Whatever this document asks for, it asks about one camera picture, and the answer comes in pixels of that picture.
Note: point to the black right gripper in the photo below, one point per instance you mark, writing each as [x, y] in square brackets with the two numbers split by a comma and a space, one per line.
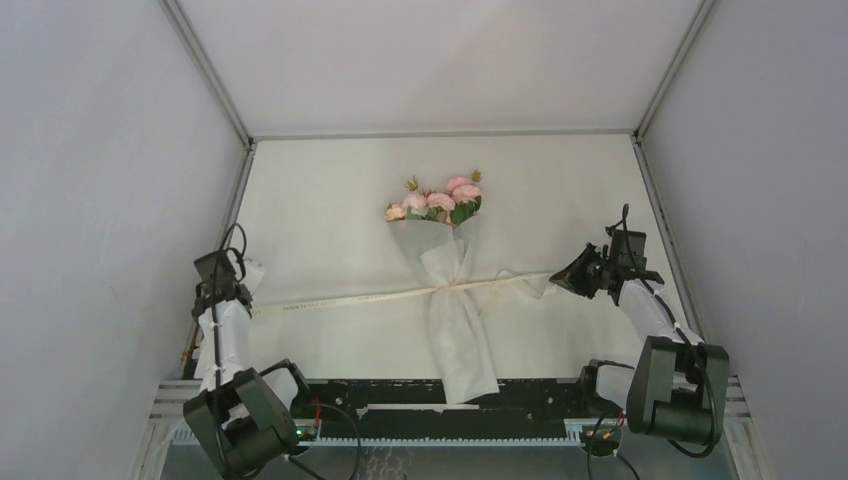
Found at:
[572, 276]

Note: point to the pink fake flower bouquet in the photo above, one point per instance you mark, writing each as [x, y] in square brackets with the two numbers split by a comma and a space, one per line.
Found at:
[459, 201]

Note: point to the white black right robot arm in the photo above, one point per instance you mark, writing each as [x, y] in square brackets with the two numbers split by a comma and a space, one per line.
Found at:
[676, 388]

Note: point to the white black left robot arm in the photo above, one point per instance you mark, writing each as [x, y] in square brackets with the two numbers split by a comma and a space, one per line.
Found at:
[242, 416]

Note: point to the black mounting rail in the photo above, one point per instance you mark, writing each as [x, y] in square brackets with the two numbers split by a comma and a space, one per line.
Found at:
[524, 412]

